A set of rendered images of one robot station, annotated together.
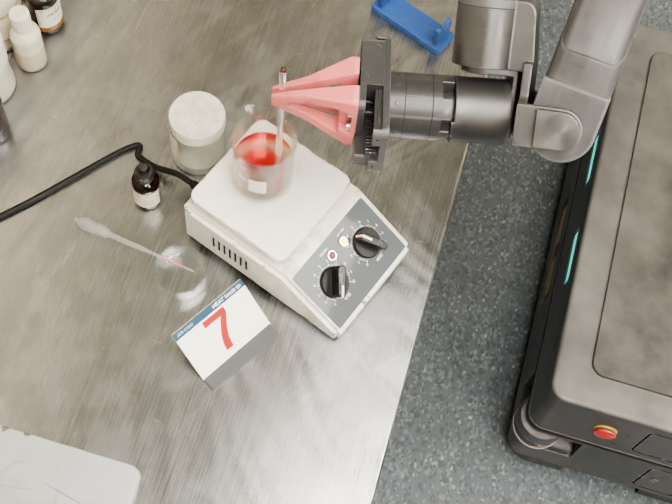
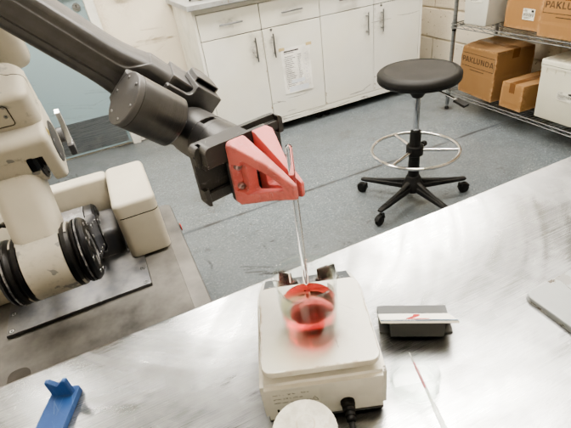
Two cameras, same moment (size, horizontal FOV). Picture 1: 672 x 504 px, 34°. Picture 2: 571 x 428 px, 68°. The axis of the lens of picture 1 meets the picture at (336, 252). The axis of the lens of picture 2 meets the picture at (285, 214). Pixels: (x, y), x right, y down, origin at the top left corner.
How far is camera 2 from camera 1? 98 cm
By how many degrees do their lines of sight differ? 69
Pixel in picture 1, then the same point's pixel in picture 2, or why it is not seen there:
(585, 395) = not seen: hidden behind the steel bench
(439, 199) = (212, 308)
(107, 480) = (554, 299)
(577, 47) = (146, 58)
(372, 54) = (217, 139)
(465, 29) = (163, 98)
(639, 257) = not seen: hidden behind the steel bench
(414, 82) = (218, 127)
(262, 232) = (349, 298)
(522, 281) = not seen: outside the picture
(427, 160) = (186, 332)
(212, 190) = (357, 347)
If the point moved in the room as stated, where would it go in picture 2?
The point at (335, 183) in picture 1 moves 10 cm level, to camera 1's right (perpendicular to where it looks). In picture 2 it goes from (272, 294) to (236, 252)
